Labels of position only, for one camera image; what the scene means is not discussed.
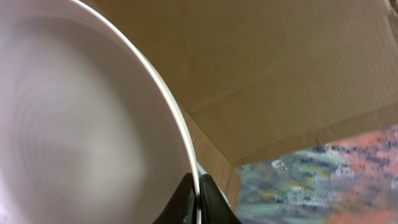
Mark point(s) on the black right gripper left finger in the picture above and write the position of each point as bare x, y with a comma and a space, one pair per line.
181, 208

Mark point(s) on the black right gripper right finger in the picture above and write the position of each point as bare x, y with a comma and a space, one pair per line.
214, 208

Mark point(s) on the pink plate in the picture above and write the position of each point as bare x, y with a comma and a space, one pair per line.
90, 132

